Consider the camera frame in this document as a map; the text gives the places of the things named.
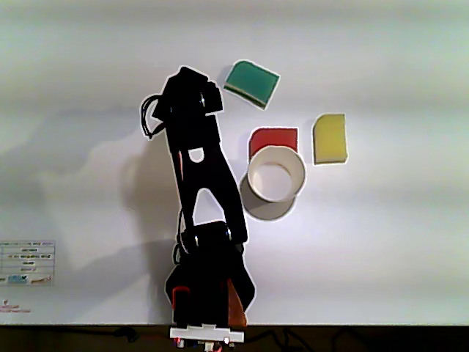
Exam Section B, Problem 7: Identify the black gripper wire loop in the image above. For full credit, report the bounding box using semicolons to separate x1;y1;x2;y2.
140;94;166;141

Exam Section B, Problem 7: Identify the green and white sponge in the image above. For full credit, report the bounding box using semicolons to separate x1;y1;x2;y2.
222;59;281;110

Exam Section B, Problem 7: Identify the red and white sponge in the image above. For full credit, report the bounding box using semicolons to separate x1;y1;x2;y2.
248;127;299;162

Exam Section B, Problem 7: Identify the white paper cup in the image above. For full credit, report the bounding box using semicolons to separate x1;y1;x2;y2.
240;145;306;221

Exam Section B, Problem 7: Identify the printed paper sheet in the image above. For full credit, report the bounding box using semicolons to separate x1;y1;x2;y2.
0;240;56;287

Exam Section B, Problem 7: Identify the yellow sponge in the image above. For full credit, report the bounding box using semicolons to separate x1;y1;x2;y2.
311;113;348;165

